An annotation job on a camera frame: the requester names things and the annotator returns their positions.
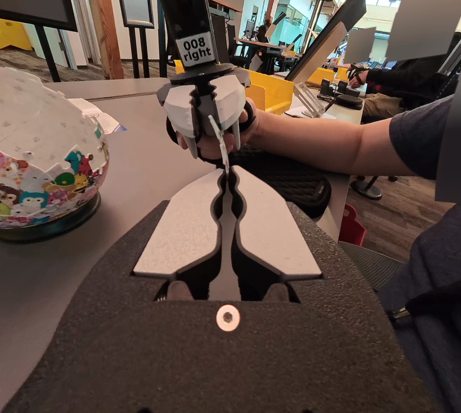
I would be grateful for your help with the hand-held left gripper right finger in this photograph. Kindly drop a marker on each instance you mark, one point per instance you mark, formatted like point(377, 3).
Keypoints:
point(277, 236)

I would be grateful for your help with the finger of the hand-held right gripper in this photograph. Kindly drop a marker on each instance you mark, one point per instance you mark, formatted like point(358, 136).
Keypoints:
point(228, 99)
point(178, 110)

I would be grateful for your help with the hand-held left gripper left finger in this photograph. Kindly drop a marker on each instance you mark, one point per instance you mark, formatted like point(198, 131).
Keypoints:
point(180, 236)

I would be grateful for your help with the curved puzzle piece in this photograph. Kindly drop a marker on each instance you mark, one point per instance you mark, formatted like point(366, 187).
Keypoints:
point(220, 139)

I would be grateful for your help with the colourful puzzle ball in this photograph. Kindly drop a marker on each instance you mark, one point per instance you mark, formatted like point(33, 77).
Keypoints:
point(43, 153)

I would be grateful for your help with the person's right forearm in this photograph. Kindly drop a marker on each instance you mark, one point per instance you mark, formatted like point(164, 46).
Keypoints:
point(324, 142)

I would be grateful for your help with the puzzle box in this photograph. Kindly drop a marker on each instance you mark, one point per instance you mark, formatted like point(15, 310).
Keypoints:
point(97, 117)

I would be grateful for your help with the black ball stand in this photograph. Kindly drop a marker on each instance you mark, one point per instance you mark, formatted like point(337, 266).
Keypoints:
point(54, 225)

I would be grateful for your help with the person's right hand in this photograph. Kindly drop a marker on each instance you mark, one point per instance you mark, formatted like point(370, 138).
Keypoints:
point(246, 139)

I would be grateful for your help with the yellow plastic bin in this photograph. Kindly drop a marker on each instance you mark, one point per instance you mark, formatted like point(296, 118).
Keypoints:
point(324, 76)
point(270, 92)

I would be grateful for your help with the black wrist rest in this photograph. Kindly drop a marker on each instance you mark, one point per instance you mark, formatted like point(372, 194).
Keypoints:
point(288, 182)

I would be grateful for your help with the background office desk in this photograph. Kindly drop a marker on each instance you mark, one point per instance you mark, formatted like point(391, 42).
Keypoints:
point(263, 47)

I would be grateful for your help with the red bag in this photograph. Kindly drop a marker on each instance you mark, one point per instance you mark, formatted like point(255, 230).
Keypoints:
point(351, 225)

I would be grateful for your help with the grey mesh office chair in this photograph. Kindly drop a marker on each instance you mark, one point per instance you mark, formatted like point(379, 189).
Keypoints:
point(371, 261)

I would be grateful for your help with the black chair base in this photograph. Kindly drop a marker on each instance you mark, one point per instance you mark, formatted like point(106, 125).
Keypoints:
point(367, 189)

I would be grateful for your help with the black round pad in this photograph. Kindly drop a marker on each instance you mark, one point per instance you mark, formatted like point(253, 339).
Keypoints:
point(349, 102)

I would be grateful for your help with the black desk monitor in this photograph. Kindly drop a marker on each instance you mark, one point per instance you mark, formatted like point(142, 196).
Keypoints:
point(335, 20)

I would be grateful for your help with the person's dark blue clothing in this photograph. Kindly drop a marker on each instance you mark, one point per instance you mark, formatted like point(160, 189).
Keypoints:
point(425, 258)

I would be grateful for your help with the yellow plastic object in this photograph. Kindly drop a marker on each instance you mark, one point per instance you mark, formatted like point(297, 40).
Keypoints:
point(14, 34)

